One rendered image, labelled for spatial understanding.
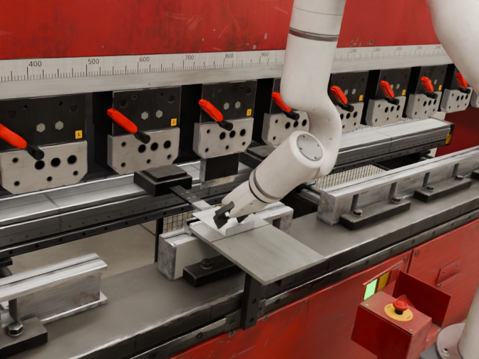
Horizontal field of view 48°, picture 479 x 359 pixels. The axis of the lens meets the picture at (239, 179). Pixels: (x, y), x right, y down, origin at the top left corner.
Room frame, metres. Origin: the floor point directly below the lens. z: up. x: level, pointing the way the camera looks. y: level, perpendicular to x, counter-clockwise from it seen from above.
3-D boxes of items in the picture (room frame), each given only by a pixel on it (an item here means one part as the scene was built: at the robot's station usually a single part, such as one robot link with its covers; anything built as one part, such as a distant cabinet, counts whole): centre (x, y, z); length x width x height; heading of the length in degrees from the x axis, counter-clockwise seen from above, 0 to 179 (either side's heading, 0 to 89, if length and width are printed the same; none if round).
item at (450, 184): (1.81, -0.73, 0.89); 0.30 x 0.05 x 0.03; 132
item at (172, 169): (1.29, 0.16, 1.01); 0.26 x 0.12 x 0.05; 42
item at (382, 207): (1.54, -0.44, 0.89); 0.30 x 0.05 x 0.03; 132
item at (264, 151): (1.54, -0.12, 1.01); 0.26 x 0.12 x 0.05; 42
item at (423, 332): (1.21, -0.47, 0.75); 0.20 x 0.16 x 0.18; 137
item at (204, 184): (1.17, 0.05, 1.13); 0.10 x 0.02 x 0.10; 132
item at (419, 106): (1.69, -0.53, 1.26); 0.15 x 0.09 x 0.17; 132
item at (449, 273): (1.75, -0.82, 0.59); 0.15 x 0.02 x 0.07; 132
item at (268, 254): (1.06, -0.05, 1.00); 0.26 x 0.18 x 0.01; 42
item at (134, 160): (1.02, 0.21, 1.26); 0.15 x 0.09 x 0.17; 132
